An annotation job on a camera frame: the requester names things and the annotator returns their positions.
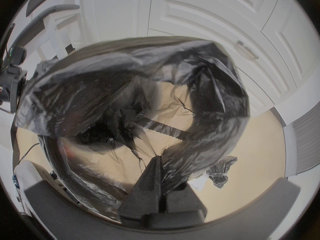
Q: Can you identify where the white printed wrapper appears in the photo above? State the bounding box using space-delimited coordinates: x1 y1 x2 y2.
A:
189 173 209 191

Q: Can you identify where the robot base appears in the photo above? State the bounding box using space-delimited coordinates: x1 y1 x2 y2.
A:
12 160 50 214

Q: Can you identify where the black plastic bag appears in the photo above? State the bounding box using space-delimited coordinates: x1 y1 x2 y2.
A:
15 36 251 220

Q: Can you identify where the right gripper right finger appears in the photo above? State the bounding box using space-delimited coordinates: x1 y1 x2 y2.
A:
141 158 208 231

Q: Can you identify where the white wardrobe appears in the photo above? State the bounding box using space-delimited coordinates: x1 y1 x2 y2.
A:
75 0 320 121

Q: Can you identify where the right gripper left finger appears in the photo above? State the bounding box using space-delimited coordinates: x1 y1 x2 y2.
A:
117 156 162 222

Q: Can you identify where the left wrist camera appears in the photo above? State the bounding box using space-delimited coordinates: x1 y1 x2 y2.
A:
7 46 27 66

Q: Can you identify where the white chair dark grey seat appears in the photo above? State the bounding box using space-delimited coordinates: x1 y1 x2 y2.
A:
25 0 84 61

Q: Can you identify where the crumpled black plastic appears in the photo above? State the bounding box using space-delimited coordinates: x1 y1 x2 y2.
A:
206 156 238 189

